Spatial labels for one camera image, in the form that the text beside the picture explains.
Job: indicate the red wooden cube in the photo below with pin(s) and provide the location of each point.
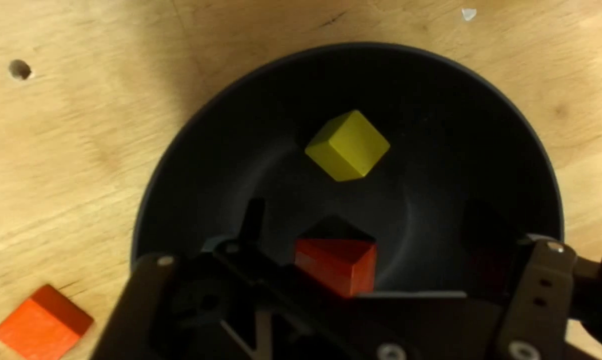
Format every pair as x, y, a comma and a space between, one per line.
338, 265

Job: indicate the yellow wooden cube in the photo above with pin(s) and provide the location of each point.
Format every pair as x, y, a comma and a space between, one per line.
348, 146

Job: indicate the small white scrap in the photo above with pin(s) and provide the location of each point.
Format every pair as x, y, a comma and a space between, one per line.
469, 14

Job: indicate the orange wooden cube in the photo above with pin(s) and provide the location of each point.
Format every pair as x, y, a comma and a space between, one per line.
41, 325

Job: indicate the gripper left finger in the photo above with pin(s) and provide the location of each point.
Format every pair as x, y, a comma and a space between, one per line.
146, 305

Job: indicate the black bowl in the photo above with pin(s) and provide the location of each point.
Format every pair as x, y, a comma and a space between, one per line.
441, 150

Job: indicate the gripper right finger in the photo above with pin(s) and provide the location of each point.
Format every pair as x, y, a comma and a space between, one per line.
536, 295

